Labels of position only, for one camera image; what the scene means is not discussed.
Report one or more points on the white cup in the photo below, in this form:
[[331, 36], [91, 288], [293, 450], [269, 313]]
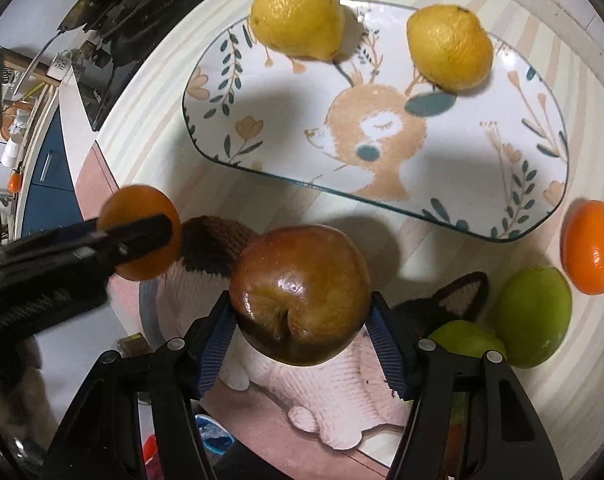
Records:
[[61, 64]]

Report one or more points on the blue cabinet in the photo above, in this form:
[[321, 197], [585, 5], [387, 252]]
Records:
[[47, 170]]

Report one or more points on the yellow lemon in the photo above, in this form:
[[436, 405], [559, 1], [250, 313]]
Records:
[[297, 15], [449, 47]]

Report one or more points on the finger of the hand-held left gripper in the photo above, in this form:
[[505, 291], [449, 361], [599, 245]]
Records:
[[74, 230], [142, 234]]

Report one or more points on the orange tangerine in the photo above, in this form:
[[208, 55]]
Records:
[[592, 247], [137, 200]]

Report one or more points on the red-brown apple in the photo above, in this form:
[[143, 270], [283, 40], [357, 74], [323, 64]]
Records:
[[297, 295]]

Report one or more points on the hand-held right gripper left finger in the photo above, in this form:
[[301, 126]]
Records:
[[216, 342]]

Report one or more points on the black gas stove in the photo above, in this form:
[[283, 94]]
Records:
[[99, 92]]

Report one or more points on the large green fruit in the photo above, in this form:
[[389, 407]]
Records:
[[534, 315]]

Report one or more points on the small orange object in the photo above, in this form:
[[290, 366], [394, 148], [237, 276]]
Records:
[[14, 181]]

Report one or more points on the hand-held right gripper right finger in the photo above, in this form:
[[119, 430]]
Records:
[[384, 342]]

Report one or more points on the deer print ceramic plate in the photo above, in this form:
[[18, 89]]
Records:
[[292, 110]]

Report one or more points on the striped cat print mat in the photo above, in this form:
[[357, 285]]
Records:
[[147, 125]]

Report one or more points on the dark frying pan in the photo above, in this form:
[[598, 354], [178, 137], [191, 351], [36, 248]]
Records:
[[89, 5]]

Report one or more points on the dish rack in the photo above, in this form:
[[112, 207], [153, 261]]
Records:
[[17, 120]]

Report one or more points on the small green fruit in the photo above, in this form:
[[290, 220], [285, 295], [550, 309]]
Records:
[[462, 337]]

